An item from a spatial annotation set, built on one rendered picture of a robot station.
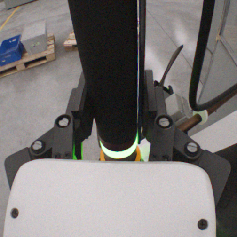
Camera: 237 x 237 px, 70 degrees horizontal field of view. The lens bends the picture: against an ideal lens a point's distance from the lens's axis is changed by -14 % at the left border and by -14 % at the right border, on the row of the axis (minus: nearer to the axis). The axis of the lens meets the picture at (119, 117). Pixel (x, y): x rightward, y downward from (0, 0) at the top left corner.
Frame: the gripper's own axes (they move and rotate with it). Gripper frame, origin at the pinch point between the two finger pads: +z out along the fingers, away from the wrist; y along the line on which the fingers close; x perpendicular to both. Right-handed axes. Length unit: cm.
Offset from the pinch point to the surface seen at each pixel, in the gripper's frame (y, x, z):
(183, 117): 19, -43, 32
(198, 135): 23, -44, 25
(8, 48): -230, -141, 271
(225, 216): 13.4, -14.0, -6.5
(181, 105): 18, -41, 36
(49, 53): -128, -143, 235
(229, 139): 30, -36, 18
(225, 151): 18.9, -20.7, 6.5
